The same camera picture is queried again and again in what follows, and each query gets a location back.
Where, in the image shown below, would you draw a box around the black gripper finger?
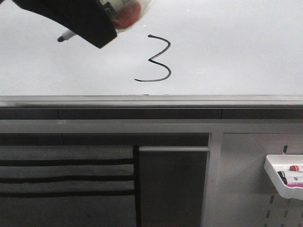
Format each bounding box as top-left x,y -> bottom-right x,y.
14,0 -> 117,49

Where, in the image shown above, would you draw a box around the grey fabric organizer black stripes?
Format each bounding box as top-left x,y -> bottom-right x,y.
0,146 -> 141,227

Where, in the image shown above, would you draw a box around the dark grey hanging panel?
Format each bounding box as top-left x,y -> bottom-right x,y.
139,149 -> 208,227

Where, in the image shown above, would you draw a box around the grey pegboard panel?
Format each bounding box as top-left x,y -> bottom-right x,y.
201,133 -> 303,227

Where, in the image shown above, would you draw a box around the white plastic tray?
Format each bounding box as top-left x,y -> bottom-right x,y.
264,155 -> 303,200

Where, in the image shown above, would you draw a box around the red round magnet in tray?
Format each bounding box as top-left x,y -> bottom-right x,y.
289,165 -> 302,172

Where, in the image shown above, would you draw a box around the red marker box in tray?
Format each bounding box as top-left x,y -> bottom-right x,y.
286,182 -> 303,188

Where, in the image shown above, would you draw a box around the white whiteboard with aluminium frame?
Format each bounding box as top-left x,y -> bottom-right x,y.
0,0 -> 303,108

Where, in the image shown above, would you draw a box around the grey metal stand frame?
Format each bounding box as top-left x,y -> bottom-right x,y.
0,118 -> 303,227

